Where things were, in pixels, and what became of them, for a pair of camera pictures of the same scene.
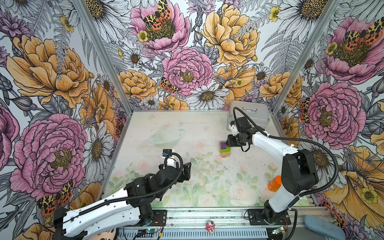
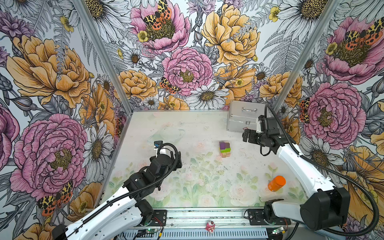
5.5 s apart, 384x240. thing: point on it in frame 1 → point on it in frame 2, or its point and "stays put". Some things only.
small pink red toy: [210, 226] stays put
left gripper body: [184, 177] → [177, 165]
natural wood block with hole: [225, 154] stays put
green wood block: [227, 150] stays put
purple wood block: [223, 145] stays put
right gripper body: [237, 141] → [255, 137]
